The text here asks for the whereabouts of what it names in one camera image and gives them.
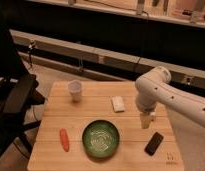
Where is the grey baseboard rail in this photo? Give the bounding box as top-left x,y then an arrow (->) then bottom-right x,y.
11,30 -> 205,89

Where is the black office chair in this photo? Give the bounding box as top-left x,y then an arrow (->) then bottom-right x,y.
0,9 -> 45,157

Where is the black smartphone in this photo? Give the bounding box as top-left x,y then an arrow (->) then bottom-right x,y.
144,132 -> 164,156

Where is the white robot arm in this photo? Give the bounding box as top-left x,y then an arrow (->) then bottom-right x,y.
135,66 -> 205,128

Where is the white sponge block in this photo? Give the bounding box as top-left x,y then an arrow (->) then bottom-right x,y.
111,96 -> 125,112

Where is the orange carrot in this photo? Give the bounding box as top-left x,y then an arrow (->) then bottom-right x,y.
60,129 -> 70,152

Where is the green ceramic bowl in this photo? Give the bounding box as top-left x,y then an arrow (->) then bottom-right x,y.
82,120 -> 120,159

